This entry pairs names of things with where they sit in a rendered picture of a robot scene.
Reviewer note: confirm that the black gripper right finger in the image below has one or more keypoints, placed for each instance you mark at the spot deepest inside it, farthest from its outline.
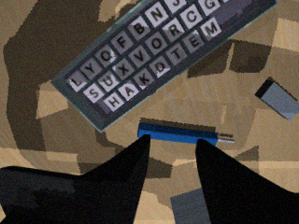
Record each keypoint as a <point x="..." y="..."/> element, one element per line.
<point x="236" y="195"/>

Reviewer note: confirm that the dark blue stylus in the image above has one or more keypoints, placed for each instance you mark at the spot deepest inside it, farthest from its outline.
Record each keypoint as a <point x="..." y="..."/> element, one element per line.
<point x="173" y="134"/>

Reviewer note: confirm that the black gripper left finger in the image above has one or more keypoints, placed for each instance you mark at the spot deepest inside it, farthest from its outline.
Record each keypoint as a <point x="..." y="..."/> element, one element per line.
<point x="108" y="194"/>

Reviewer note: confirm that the dark grey keyboard with letter keys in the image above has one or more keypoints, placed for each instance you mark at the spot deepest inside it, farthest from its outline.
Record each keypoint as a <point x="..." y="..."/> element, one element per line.
<point x="147" y="48"/>

